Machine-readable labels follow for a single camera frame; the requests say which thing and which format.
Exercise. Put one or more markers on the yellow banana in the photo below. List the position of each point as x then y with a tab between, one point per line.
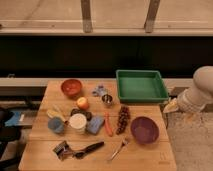
56	112

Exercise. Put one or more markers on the light blue crumpled cloth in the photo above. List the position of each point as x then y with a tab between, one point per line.
99	91

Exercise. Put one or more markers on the dark brown block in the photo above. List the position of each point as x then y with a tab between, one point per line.
87	114

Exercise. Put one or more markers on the dark red grape bunch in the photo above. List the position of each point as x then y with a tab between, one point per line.
123	119

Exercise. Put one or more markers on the small metal cup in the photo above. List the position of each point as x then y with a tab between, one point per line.
107	99

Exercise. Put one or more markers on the orange carrot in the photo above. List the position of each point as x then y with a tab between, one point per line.
108	128

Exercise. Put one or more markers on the purple bowl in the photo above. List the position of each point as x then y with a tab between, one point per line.
144	130

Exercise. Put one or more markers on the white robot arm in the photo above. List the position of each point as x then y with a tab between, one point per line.
195	98

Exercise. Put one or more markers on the metal fork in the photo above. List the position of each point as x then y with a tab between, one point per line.
124	142

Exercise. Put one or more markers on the red bowl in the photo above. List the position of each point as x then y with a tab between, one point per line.
71	87

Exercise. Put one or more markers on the red yellow apple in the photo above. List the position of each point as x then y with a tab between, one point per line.
82	103

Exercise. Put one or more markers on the black metal clip tool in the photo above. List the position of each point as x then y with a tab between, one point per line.
63	150

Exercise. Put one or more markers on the yellow-tipped gripper finger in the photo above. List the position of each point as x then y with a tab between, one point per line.
172	106

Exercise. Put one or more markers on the green plastic tray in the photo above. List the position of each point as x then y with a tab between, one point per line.
141	86

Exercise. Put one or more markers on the blue plastic cup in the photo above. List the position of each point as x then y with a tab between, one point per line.
56	125

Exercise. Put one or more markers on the blue sponge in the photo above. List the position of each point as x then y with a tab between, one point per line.
95	124

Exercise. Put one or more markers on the black chair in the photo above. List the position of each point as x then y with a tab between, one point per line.
7	134

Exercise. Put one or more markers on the black handled spoon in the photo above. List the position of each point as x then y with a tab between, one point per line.
91	148

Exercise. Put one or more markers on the white plastic cup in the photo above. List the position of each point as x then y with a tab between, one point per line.
78	123

